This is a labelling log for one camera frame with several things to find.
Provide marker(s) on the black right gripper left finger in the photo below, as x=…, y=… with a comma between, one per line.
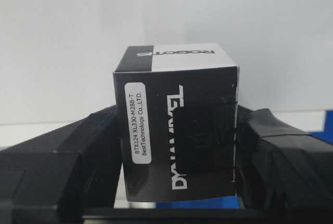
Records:
x=55, y=177

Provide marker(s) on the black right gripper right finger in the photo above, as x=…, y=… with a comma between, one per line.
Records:
x=281, y=171

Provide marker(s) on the black Dynamixel box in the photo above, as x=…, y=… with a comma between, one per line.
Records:
x=177, y=115

